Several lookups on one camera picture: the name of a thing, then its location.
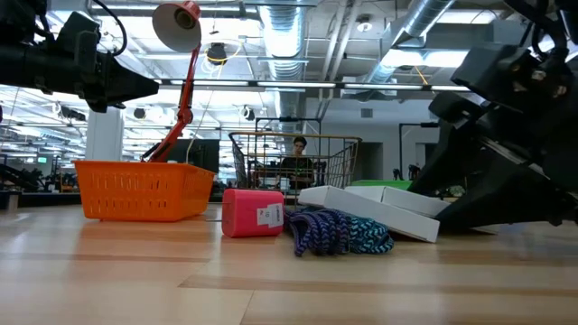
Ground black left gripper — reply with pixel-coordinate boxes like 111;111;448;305
76;47;160;114

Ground purple blue braided cable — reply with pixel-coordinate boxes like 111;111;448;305
284;208;356;257

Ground wire basket with gold rim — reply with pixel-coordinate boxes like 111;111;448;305
228;131;362;202

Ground black ceiling dome camera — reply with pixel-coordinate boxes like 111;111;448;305
206;42;228;65

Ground orange plastic basket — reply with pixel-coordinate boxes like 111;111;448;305
73;160;217;223

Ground black monitor panel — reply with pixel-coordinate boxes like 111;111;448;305
166;138;221;175

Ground red desk lamp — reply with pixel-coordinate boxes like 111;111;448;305
140;0;203;163

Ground silver ribbed air duct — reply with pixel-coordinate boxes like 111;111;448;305
259;0;309;121

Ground white box with printed text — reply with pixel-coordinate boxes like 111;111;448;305
297;184;442;244

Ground pink wall charger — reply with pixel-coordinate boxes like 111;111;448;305
205;188;286;239

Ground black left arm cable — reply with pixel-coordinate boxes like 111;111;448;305
89;0;128;58

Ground black tube stand frame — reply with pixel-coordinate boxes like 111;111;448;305
398;121;442;181
255;116;322;190

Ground green plastic basket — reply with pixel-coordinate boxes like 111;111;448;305
350;179;415;191

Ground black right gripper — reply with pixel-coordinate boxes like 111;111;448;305
408;85;578;231

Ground white pillar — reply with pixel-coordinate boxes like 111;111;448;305
85;107;126;163

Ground silver slanted air duct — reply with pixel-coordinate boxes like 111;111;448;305
360;0;455;85

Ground person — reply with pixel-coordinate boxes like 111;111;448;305
275;135;316;190

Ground long ceiling light bar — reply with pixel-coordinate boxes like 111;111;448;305
153;79;471;92

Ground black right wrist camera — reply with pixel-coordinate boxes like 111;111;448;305
451;42;536;114

